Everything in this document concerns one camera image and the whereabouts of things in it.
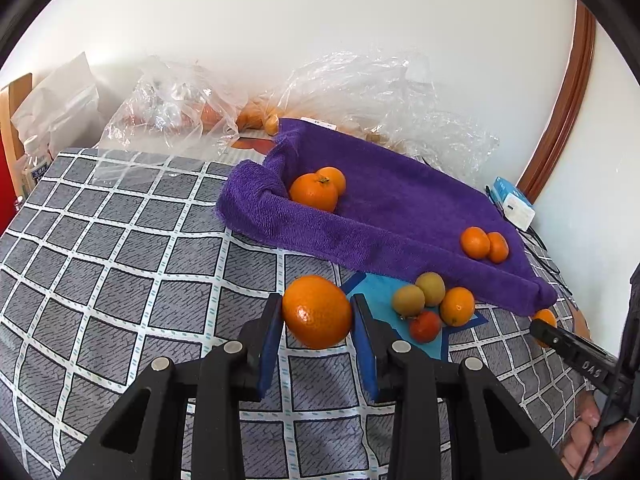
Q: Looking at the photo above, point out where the person's right hand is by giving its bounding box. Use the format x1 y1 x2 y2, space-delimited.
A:
560 391 632 479

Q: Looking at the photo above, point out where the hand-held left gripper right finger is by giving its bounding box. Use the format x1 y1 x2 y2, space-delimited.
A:
349 293 572 480

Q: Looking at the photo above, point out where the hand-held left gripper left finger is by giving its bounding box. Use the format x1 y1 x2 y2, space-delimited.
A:
59 292 285 480

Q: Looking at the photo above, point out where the large clear plastic bag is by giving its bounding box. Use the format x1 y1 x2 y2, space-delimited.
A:
276 50 502 187

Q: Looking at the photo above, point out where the blue and white box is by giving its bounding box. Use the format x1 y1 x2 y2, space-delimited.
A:
489 176 536 231

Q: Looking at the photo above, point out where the grey checkered tablecloth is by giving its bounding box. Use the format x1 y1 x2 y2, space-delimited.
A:
0 147 603 480

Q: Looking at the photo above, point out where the small clear plastic bag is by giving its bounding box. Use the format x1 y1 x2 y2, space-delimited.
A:
94 56 242 184

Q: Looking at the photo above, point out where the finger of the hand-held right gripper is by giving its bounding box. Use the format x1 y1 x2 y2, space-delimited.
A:
529 318 622 402

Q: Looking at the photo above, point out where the red paper bag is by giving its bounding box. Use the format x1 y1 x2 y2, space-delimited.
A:
0 154 27 233

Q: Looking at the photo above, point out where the small orange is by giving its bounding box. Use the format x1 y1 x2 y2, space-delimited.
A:
460 226 492 260
531 308 558 350
317 166 347 196
486 232 510 265
439 287 476 328

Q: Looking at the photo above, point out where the white plastic bag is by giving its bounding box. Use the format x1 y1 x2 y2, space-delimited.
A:
11 53 102 162

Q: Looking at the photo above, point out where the brown wooden door frame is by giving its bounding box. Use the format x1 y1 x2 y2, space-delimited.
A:
515 0 599 207

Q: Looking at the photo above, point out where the purple towel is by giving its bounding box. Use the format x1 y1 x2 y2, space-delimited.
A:
216 117 559 317

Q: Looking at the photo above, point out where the clear plastic bottle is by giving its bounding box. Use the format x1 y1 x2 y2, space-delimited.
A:
22 135 51 199

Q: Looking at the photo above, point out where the heap of bagged oranges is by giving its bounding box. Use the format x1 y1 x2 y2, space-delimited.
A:
234 101 282 137

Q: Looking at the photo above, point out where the large orange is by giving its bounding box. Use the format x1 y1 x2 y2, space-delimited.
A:
289 172 340 214
281 275 354 351

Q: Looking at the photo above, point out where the yellow-green round fruit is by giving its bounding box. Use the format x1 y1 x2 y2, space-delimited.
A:
391 284 426 318
415 272 447 308

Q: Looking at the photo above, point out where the small red fruit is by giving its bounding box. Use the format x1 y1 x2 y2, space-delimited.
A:
409 310 443 344

